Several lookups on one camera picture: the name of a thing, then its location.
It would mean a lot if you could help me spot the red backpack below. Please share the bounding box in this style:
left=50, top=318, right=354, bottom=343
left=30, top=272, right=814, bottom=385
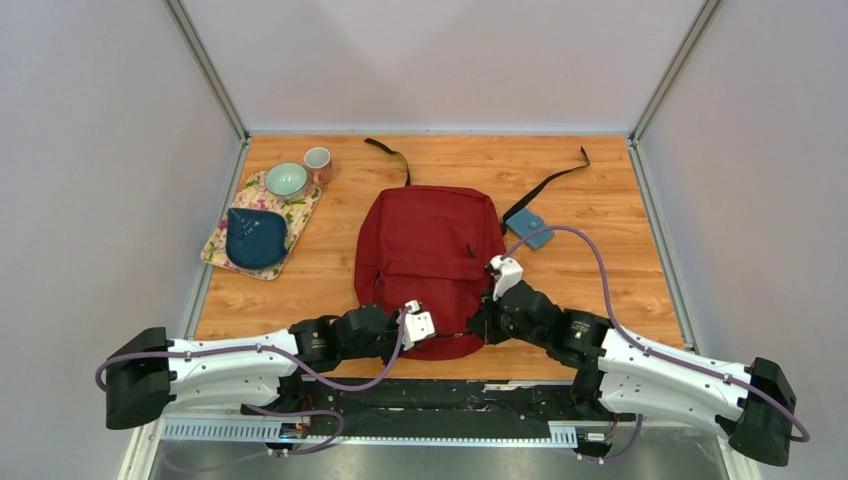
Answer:
left=352, top=137, right=592, bottom=362

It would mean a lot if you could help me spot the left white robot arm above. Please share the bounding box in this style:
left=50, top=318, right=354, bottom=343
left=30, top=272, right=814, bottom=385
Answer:
left=95, top=301, right=434, bottom=430

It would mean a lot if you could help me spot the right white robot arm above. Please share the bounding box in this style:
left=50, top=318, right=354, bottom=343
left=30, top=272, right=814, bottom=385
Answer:
left=467, top=281, right=797, bottom=467

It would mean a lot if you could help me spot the blue card wallet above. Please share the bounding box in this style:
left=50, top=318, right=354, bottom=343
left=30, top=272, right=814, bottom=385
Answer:
left=505, top=207, right=554, bottom=250

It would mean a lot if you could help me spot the floral fabric tray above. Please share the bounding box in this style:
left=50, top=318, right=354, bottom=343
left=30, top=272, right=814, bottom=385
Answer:
left=200, top=171, right=322, bottom=281

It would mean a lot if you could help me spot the dark blue leaf plate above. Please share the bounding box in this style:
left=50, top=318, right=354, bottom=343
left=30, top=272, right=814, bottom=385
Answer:
left=225, top=208, right=289, bottom=270

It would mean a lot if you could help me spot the light green ceramic bowl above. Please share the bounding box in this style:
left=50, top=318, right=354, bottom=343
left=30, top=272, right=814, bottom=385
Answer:
left=264, top=162, right=311, bottom=201

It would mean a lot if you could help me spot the pink ceramic mug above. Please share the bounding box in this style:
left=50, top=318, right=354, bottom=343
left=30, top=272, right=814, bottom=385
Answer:
left=303, top=147, right=333, bottom=186

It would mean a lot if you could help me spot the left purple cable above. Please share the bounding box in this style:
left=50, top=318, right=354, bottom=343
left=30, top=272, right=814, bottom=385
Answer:
left=94, top=307, right=409, bottom=475

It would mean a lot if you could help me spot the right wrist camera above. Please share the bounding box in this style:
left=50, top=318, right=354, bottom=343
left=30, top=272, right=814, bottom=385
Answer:
left=486, top=255, right=524, bottom=300

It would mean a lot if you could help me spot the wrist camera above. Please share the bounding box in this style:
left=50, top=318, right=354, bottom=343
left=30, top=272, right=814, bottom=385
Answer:
left=398, top=300, right=436, bottom=351
left=486, top=255, right=524, bottom=300

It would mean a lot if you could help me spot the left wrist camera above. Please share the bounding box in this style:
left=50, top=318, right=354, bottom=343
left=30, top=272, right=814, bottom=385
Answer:
left=398, top=300, right=436, bottom=351

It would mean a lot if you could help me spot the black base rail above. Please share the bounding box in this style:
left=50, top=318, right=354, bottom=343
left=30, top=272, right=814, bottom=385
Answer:
left=241, top=377, right=636, bottom=457

